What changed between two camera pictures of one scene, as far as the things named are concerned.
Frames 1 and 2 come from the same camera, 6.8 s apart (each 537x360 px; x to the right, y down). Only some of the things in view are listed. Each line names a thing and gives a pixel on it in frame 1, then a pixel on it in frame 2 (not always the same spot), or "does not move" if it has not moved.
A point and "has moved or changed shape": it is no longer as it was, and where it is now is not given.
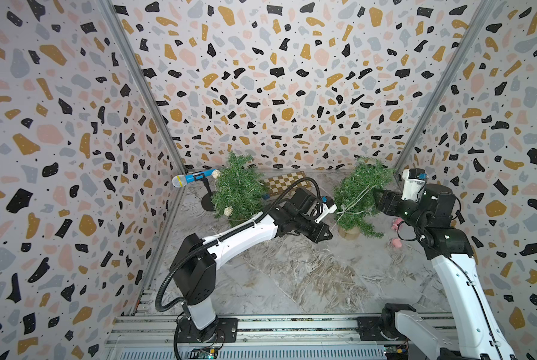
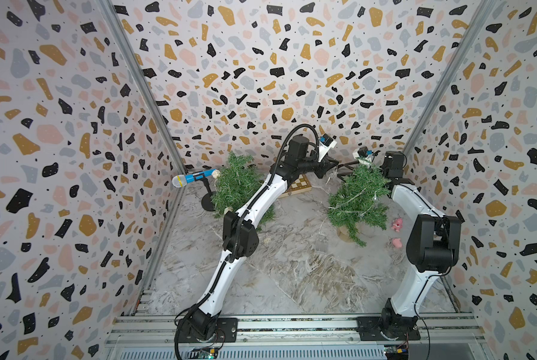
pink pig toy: [395, 222] does not move
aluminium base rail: [141, 337] does not move
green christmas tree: [356, 201] has moved or changed shape
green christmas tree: [240, 190] does not move
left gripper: [320, 235] → [328, 164]
